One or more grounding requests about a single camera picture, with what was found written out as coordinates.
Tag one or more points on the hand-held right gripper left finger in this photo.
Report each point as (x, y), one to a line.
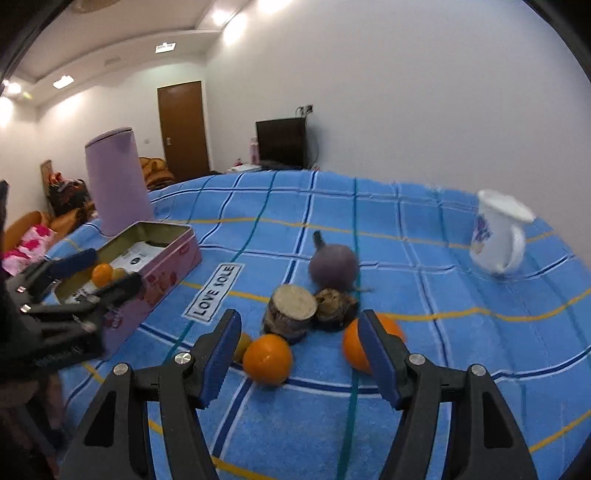
(221, 364)

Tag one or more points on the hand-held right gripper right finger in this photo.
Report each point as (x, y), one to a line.
(378, 360)

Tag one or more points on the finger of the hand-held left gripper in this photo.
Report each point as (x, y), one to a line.
(69, 265)
(115, 288)

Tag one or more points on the small yellow fruit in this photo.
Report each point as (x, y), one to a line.
(243, 345)
(119, 274)

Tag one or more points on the small orange kumquat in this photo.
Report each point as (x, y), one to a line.
(101, 274)

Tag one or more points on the orange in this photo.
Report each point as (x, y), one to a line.
(268, 360)
(353, 348)

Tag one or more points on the pink metal tin box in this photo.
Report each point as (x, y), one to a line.
(161, 281)

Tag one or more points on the dark mangosteen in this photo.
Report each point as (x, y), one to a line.
(334, 308)

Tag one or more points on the brown cut round piece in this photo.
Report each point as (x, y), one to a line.
(288, 314)

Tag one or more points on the purple beetroot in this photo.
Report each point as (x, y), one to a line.
(332, 267)

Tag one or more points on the printed paper leaflet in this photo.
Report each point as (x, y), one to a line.
(134, 258)

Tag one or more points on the pink floral cushion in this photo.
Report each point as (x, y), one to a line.
(27, 244)

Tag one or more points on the blue plaid cloth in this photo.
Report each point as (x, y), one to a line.
(415, 323)

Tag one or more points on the orange leather sofa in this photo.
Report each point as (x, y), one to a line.
(157, 173)
(23, 220)

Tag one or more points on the dark colourful bag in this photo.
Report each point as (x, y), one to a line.
(64, 194)

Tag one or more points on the white floral mug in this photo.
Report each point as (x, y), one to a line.
(489, 240)

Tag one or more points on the brown wooden door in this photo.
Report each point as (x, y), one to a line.
(182, 131)

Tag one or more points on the white tv stand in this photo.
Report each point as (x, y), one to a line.
(244, 168)

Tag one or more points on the rectangular ceiling light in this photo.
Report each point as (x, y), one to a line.
(63, 82)
(165, 46)

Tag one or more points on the black television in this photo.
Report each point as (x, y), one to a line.
(281, 143)

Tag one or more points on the round woven ceiling lamp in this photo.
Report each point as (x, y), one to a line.
(90, 3)

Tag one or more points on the white wall outlet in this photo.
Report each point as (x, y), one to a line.
(306, 109)

